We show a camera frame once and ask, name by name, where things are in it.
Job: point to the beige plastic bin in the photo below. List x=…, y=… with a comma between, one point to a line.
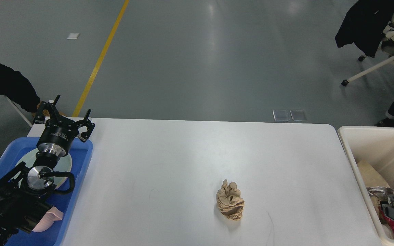
x=375, y=145

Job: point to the left clear floor plate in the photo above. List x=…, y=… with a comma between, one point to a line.
x=280, y=115

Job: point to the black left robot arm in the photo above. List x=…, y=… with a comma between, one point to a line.
x=41, y=177

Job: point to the white paper cup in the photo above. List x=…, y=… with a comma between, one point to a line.
x=388, y=231

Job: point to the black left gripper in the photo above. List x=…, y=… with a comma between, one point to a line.
x=58, y=140

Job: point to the blue plastic tray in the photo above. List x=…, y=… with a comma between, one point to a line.
x=80, y=153

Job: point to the white floor tag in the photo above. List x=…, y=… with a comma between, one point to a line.
x=73, y=36

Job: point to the person in black left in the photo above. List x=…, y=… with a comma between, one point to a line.
x=18, y=89

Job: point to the large brown paper bag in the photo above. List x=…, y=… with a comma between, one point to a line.
x=371, y=177

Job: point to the black jacket on chair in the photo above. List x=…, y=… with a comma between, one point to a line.
x=363, y=26

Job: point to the crumpled brown paper ball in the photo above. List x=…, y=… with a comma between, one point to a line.
x=229, y=201

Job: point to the paper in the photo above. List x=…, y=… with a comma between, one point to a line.
x=377, y=205

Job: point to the pink mug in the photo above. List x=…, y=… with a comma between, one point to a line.
x=52, y=215

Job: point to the silver foil bag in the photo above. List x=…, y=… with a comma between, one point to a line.
x=380, y=192

